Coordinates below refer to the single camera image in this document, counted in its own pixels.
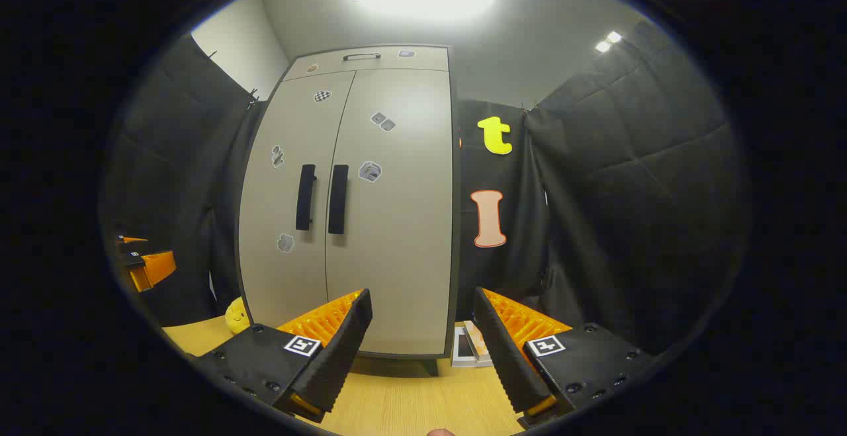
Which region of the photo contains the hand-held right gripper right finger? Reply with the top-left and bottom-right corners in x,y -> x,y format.
472,286 -> 662,430

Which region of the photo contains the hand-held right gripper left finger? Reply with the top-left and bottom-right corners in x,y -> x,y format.
189,288 -> 373,423

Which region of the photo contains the grey shoe cabinet door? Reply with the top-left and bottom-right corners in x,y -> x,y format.
324,67 -> 457,357
238,71 -> 357,331

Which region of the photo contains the grey double-door shoe cabinet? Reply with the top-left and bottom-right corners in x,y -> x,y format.
236,44 -> 462,377

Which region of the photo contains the black door handle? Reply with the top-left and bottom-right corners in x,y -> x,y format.
295,164 -> 318,232
328,164 -> 349,235

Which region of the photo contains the grey cabinet drawer front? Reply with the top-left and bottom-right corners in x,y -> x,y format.
283,46 -> 451,81

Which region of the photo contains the blue book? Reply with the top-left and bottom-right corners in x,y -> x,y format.
463,320 -> 494,364

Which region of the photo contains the white book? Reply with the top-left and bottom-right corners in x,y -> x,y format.
451,327 -> 478,368

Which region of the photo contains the yellow plush toy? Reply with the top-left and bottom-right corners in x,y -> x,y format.
224,296 -> 252,335

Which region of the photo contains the black backdrop cloth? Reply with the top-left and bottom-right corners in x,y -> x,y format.
99,19 -> 752,357

